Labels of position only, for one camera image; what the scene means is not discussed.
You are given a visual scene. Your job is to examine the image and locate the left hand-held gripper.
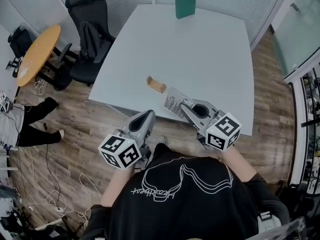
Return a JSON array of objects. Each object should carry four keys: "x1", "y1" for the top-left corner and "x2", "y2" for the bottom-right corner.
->
[{"x1": 98, "y1": 109, "x2": 157, "y2": 171}]

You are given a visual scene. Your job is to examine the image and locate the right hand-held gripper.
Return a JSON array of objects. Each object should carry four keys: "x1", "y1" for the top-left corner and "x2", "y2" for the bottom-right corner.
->
[{"x1": 179, "y1": 98, "x2": 243, "y2": 152}]

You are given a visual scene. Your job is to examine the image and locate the white printed card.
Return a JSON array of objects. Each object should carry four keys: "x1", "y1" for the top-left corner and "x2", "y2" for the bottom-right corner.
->
[{"x1": 163, "y1": 86, "x2": 196, "y2": 121}]

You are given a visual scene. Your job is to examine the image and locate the wooden card holder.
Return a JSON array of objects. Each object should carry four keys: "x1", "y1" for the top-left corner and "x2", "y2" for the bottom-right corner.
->
[{"x1": 146, "y1": 75, "x2": 168, "y2": 94}]

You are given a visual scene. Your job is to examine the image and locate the person's left forearm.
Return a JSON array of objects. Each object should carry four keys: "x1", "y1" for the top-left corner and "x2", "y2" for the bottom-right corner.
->
[{"x1": 99, "y1": 167, "x2": 134, "y2": 208}]

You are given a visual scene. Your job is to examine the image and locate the person's right forearm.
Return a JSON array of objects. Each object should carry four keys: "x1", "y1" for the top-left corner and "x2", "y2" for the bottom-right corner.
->
[{"x1": 220, "y1": 145, "x2": 259, "y2": 185}]

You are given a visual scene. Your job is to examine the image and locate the black office chair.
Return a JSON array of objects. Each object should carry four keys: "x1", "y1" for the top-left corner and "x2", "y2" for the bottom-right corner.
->
[{"x1": 53, "y1": 0, "x2": 117, "y2": 92}]

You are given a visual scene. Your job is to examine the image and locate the person's black printed shirt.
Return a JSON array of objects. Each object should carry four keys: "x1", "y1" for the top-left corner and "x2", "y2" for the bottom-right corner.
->
[{"x1": 83, "y1": 142, "x2": 291, "y2": 240}]

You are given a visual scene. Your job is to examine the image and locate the green book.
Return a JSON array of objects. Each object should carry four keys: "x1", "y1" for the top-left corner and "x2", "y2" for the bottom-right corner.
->
[{"x1": 174, "y1": 0, "x2": 197, "y2": 20}]

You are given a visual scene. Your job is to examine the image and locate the black bag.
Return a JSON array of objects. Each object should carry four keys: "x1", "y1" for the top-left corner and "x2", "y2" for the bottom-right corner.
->
[{"x1": 79, "y1": 20, "x2": 104, "y2": 60}]

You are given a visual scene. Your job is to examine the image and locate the black metal shelf rack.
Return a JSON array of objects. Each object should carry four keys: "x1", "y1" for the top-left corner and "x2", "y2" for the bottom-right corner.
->
[{"x1": 286, "y1": 63, "x2": 320, "y2": 203}]

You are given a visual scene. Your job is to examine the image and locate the round wooden side table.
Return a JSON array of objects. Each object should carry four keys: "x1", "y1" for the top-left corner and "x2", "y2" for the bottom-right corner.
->
[{"x1": 16, "y1": 24, "x2": 79, "y2": 88}]

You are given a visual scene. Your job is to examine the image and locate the small black chair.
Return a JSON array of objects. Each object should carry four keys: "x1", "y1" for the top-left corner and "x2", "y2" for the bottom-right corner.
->
[{"x1": 5, "y1": 25, "x2": 34, "y2": 71}]

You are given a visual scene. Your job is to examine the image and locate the white floor cable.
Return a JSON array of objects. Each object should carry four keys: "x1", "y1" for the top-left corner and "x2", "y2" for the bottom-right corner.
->
[{"x1": 27, "y1": 172, "x2": 103, "y2": 223}]

